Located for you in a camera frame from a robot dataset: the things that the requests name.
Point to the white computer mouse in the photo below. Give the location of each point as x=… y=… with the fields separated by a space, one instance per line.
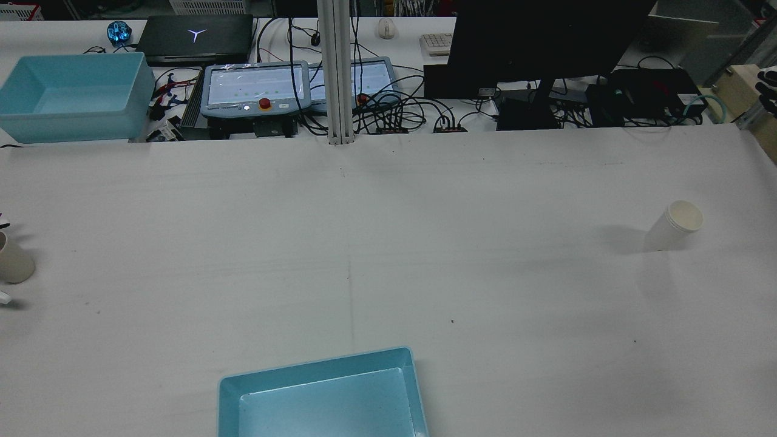
x=386 y=28

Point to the teach pendant with red button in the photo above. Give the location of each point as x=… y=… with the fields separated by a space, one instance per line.
x=255 y=85
x=373 y=79

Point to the light blue plastic bin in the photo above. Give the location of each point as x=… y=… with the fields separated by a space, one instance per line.
x=322 y=400
x=73 y=97

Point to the white red plastic basket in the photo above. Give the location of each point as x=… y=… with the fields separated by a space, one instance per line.
x=21 y=12

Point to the beige cup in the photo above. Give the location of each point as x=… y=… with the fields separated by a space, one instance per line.
x=15 y=264

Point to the aluminium profile post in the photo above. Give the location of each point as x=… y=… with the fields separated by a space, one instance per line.
x=335 y=73

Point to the white keyboard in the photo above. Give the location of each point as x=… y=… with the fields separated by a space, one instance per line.
x=438 y=44

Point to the black flat box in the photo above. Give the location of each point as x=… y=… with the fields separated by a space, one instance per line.
x=452 y=82

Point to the blue glowing mouse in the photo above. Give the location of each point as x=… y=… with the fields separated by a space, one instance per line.
x=119 y=33

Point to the black laptop with logo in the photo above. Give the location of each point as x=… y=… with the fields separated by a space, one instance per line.
x=194 y=39

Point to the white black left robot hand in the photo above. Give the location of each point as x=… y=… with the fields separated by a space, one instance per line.
x=4 y=298

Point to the light wooden box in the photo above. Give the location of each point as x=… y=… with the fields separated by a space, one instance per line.
x=749 y=103

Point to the black electronics box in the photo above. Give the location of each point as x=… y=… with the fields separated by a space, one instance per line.
x=649 y=91

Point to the black ribbed heat sink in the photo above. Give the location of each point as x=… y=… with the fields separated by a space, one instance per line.
x=193 y=103

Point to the white paper cup stack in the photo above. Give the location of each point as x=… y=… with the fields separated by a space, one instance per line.
x=671 y=227

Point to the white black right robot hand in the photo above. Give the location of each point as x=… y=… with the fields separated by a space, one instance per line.
x=768 y=91

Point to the black Huawei monitor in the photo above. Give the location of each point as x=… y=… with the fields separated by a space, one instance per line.
x=546 y=36

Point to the black USB hub orange ports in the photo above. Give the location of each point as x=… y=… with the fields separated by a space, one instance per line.
x=450 y=128
x=392 y=130

